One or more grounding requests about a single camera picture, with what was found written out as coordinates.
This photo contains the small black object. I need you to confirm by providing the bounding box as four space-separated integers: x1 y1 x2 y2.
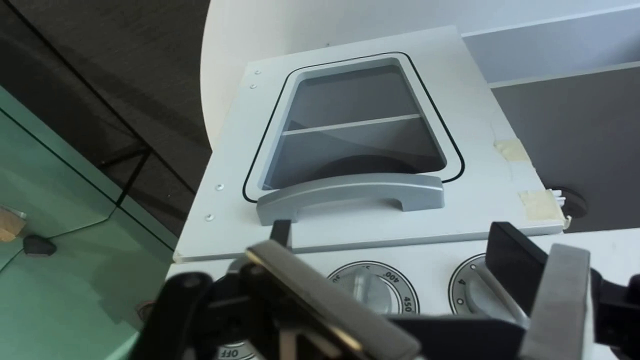
22 234 58 259

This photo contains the beige tape piece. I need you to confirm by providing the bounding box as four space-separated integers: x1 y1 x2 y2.
495 139 528 163
518 189 566 225

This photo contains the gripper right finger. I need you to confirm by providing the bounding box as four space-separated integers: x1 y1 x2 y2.
487 222 640 360

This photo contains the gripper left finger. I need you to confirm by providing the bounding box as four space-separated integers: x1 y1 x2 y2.
136 218 426 360

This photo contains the green glass table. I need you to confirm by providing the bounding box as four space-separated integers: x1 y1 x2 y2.
0 87 178 360

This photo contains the white toy kitchen unit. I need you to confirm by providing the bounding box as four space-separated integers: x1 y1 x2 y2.
166 7 640 360

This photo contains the white oven door with window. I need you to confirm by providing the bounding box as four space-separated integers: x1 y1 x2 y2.
175 24 568 262

